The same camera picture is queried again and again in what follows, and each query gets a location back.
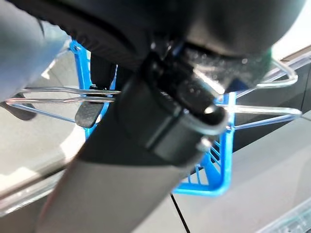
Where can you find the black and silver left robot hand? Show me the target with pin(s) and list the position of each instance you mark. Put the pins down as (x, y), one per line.
(150, 116)

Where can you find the blue plastic basket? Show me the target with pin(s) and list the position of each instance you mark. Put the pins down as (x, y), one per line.
(226, 170)

